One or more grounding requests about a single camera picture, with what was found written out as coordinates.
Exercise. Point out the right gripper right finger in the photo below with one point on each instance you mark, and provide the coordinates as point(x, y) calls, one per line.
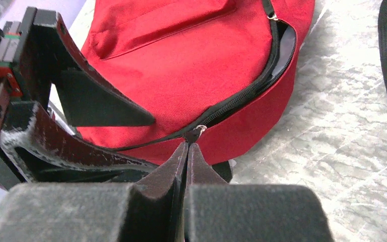
point(217, 211)

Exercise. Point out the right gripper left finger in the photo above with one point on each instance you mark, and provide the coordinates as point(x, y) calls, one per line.
point(149, 210)

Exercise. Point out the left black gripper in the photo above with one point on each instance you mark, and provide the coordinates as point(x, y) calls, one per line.
point(42, 151)

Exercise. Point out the red student backpack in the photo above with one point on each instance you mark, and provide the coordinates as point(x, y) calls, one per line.
point(296, 93)

